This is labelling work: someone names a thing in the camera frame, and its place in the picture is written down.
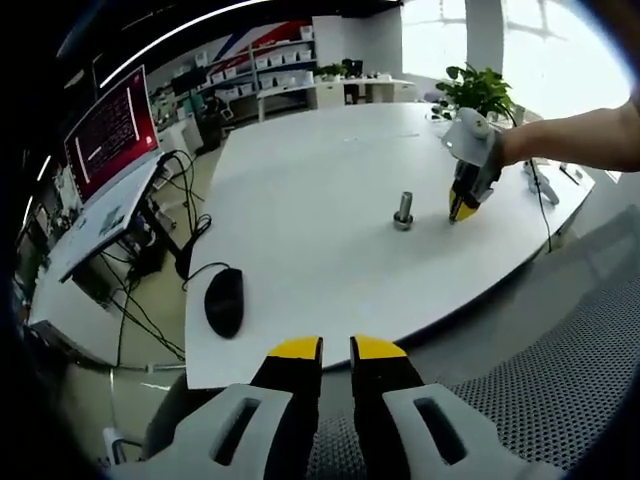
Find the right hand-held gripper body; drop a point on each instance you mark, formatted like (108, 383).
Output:
(472, 145)

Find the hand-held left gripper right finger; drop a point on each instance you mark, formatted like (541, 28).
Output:
(400, 430)

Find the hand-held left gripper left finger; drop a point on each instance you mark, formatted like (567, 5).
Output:
(250, 430)

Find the large threaded steel stud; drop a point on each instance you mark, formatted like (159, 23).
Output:
(405, 202)

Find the green potted plant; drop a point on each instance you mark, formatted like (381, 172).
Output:
(480, 90)

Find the white handheld controller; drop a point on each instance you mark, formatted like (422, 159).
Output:
(542, 185)

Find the black computer mouse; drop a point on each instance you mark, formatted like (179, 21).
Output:
(224, 302)

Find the white background desk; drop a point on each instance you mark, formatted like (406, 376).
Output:
(330, 92)

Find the grey mesh chair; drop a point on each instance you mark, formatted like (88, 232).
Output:
(550, 390)

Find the shelf with white bins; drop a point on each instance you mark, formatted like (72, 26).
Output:
(280, 60)

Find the black-legged laptop desk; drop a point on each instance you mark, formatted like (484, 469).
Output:
(162, 232)

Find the curved ceiling light strip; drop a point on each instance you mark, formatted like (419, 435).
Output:
(165, 41)

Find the white laptop with red screen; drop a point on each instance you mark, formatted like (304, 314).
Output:
(110, 130)

